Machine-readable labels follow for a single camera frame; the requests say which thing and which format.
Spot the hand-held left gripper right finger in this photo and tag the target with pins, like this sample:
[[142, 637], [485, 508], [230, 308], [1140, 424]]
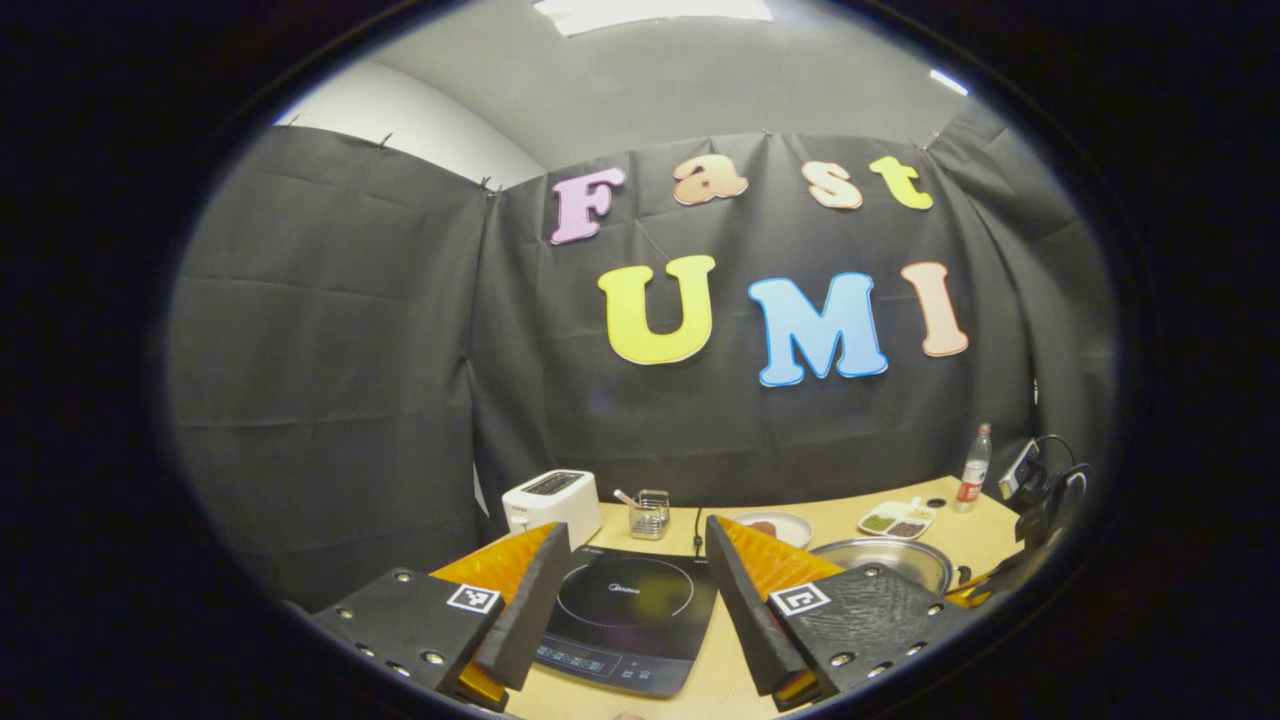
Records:
[[740, 610]]

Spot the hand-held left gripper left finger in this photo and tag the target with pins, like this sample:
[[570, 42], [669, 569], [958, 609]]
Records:
[[530, 610]]

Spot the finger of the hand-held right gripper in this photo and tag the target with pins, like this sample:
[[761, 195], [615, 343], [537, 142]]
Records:
[[1020, 572]]

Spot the black induction cooktop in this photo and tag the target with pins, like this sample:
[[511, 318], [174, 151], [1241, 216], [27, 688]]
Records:
[[630, 620]]

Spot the steel pot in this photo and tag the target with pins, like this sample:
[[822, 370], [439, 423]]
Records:
[[900, 560]]

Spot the red meat piece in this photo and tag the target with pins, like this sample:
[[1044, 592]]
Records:
[[763, 528]]

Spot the clear water bottle red label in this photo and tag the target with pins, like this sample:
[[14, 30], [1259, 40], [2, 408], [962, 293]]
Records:
[[973, 475]]

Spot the white round plate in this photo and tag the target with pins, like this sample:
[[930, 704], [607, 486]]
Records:
[[795, 530]]

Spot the white toaster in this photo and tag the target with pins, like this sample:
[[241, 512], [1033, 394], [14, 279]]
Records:
[[550, 505]]

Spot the heap of dark red beans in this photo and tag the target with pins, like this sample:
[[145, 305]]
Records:
[[906, 529]]

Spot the white divided dish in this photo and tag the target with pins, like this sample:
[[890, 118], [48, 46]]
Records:
[[897, 515]]

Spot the pink stick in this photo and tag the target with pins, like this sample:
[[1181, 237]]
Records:
[[625, 497]]

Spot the heap of green mung beans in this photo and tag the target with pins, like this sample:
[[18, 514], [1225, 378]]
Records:
[[878, 523]]

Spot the small ceiling light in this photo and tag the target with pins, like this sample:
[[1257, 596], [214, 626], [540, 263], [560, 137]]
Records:
[[948, 82]]

